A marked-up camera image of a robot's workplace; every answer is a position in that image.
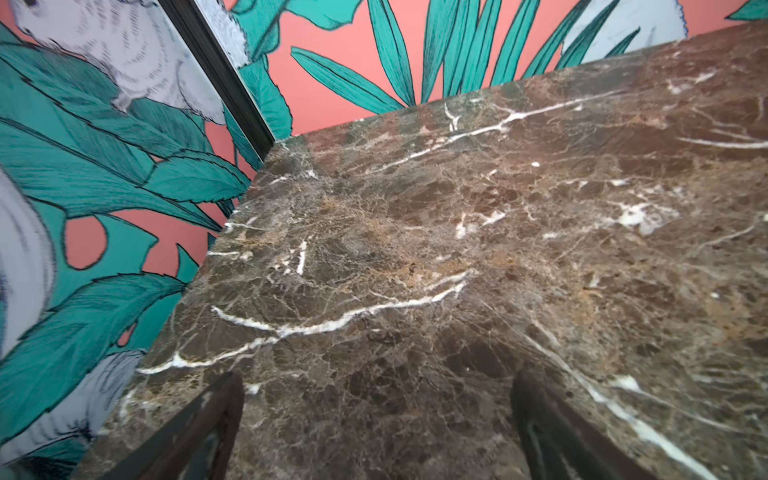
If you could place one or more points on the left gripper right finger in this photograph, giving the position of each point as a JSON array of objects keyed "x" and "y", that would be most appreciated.
[{"x": 556, "y": 440}]

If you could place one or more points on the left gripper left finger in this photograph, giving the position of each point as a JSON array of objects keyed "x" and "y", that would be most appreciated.
[{"x": 197, "y": 443}]

